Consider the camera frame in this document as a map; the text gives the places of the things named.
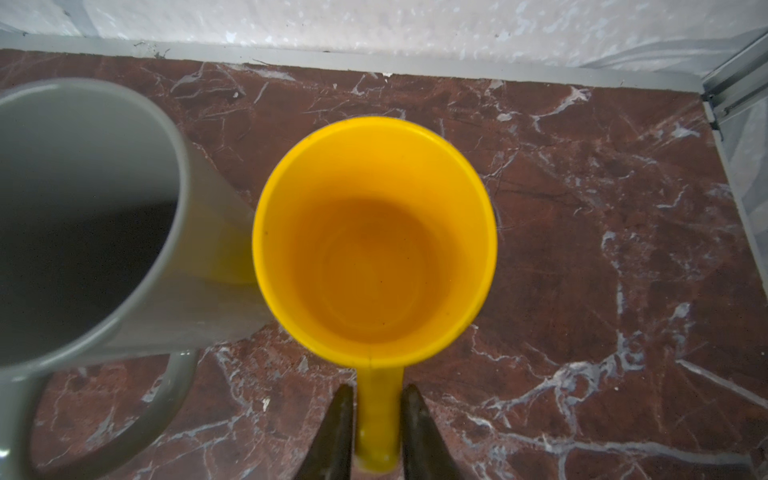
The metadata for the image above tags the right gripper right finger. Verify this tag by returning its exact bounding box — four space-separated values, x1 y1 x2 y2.
400 384 463 480

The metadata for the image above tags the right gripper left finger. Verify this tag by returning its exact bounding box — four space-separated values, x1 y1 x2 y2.
294 384 354 480

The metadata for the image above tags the yellow mug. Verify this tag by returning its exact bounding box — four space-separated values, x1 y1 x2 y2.
252 116 498 473

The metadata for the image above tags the grey mug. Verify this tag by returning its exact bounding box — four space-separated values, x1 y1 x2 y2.
1 78 273 479

